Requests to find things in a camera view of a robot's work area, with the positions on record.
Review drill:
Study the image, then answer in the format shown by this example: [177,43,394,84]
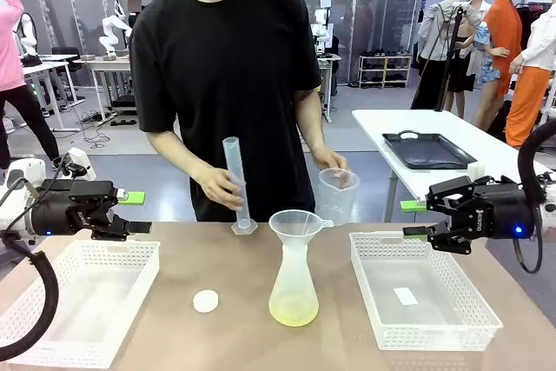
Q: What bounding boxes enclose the translucent plastic funnel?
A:
[268,209,334,255]

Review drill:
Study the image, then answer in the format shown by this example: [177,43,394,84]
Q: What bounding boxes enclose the white perforated plastic basket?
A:
[349,231,504,352]
[0,239,161,368]

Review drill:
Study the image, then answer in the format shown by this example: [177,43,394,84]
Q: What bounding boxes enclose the clear plastic beaker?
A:
[317,167,361,228]

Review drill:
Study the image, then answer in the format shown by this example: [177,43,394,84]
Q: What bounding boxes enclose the white side table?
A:
[351,108,556,225]

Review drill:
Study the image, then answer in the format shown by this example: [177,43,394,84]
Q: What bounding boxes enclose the grey topped workbench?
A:
[72,56,133,125]

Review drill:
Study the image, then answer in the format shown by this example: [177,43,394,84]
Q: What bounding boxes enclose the long white desk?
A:
[19,54,86,129]

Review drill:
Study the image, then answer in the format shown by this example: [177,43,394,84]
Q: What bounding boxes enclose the white shoe rack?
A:
[357,54,413,89]

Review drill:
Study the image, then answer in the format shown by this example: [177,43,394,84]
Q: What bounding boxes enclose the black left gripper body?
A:
[29,180,115,238]

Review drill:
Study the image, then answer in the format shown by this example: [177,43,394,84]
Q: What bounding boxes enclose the round white flask cap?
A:
[192,288,220,315]

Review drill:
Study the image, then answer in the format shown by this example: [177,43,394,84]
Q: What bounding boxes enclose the translucent plastic conical flask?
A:
[268,243,321,328]

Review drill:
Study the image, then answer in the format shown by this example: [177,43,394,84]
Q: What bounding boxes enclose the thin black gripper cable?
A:
[513,226,545,275]

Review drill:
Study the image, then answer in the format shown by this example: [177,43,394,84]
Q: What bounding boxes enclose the person's left forearm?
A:
[295,88,334,159]

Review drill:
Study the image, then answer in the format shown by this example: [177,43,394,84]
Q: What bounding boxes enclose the person in black t-shirt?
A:
[129,0,351,223]

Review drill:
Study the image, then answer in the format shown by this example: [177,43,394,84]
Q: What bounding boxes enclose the person's right hand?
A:
[190,166,245,213]

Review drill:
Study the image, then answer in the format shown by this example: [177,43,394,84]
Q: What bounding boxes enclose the person's left hand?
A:
[311,146,351,186]

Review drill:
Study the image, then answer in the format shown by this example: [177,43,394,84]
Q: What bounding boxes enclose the mannequin in grey shirt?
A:
[410,0,483,112]

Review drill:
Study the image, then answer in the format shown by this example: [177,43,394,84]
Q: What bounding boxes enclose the black camera tripod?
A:
[434,1,468,112]

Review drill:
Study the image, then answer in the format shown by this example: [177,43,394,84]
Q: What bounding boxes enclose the mannequin in white blouse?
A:
[506,1,556,151]

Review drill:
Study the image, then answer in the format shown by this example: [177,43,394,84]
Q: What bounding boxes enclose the figure in blue floral dress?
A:
[467,0,510,119]

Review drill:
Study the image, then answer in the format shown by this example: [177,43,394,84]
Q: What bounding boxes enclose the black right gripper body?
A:
[458,176,539,242]

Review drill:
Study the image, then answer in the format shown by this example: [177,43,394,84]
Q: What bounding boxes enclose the clear plastic graduated cylinder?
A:
[222,136,259,237]

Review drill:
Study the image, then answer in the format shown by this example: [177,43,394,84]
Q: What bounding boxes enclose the mannequin in orange dress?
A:
[473,0,525,129]

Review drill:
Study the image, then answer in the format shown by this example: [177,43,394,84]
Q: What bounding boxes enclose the black plastic tray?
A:
[381,129,479,171]

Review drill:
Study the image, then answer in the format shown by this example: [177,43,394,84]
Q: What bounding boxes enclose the person's right forearm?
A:
[145,129,209,186]

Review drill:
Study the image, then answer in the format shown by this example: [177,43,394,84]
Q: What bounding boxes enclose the person in pink hoodie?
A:
[0,0,60,171]

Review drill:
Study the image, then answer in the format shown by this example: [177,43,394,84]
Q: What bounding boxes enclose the black left arm cable sleeve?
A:
[0,231,60,364]

